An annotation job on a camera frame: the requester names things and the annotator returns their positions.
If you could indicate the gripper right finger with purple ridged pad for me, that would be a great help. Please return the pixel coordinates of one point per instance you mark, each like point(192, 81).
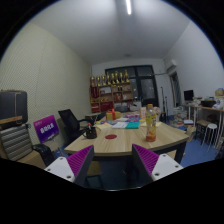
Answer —
point(153, 165)

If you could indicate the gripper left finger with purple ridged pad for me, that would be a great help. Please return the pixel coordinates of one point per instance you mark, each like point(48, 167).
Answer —
point(73, 168)

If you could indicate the black mug with pens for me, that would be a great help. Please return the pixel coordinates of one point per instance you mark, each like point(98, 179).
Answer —
point(91, 132)

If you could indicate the black office chair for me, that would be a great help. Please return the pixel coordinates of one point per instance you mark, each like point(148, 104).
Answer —
point(72, 124)

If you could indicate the wooden conference table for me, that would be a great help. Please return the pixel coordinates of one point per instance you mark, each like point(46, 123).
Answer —
point(167, 139)

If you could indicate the red round coaster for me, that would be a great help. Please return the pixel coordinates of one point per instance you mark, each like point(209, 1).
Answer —
point(111, 136)

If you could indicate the teal notebook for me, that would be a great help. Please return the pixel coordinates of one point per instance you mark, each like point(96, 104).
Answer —
point(132, 125)

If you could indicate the purple sign board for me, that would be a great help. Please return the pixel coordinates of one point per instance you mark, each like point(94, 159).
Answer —
point(46, 128)

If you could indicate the clear bottle orange drink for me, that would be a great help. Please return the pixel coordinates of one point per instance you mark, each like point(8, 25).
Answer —
point(150, 124)

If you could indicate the white open booklet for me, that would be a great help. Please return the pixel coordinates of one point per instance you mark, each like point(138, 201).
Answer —
point(120, 125)

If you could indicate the yellow gift box red ribbon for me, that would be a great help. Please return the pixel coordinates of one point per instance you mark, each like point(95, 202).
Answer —
point(112, 114)

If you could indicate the grey ribbed suitcase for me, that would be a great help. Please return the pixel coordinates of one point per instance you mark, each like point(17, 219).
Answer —
point(15, 143)

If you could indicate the white round stool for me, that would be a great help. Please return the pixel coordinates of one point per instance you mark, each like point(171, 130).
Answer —
point(209, 132)

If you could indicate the white side desk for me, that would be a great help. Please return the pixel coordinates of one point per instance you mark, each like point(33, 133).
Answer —
point(198, 112)

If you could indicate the dark framed window door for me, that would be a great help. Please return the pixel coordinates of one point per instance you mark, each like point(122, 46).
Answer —
point(143, 82)

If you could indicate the black computer monitor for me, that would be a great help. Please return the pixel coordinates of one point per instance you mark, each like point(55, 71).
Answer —
point(188, 95)

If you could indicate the red wooden trophy shelf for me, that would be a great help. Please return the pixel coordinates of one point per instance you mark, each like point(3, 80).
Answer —
point(112, 90)

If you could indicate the black suitcase on top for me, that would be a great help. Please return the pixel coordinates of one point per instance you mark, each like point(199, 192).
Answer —
point(13, 108)

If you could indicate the white air conditioner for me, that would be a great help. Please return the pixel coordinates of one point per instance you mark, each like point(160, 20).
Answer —
point(171, 65)

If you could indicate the ceiling tube light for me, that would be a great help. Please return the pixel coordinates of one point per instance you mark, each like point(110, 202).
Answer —
point(128, 6)

